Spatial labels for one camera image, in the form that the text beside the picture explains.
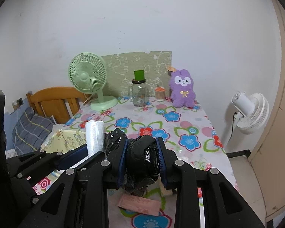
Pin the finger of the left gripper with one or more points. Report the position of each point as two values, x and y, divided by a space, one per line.
39 164
87 173

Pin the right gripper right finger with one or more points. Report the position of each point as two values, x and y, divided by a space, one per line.
206 195

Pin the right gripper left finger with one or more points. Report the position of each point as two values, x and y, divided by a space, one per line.
57 212

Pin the white plastic bag roll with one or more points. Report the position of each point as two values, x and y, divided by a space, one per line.
94 137

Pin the pink paper packet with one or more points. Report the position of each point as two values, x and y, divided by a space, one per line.
140 205

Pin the black plastic bag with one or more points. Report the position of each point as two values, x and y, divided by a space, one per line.
141 165

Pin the grey plaid pillow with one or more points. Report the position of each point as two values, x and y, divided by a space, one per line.
30 131

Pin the beige door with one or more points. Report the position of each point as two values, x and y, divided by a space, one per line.
268 157

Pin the floral tablecloth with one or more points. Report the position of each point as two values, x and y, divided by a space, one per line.
186 131

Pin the white standing fan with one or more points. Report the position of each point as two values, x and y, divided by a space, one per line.
251 113

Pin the green desk fan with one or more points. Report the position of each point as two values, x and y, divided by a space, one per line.
87 72

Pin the glass mason jar mug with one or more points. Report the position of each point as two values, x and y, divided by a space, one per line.
138 93

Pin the small orange-lid jar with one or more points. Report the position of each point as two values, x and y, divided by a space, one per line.
160 93

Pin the green cup on jar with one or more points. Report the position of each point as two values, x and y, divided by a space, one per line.
139 75

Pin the purple plush bunny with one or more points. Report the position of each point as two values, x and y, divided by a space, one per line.
181 87

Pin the green patterned board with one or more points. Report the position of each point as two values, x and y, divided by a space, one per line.
121 68

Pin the wall socket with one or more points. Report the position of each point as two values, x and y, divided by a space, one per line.
17 104

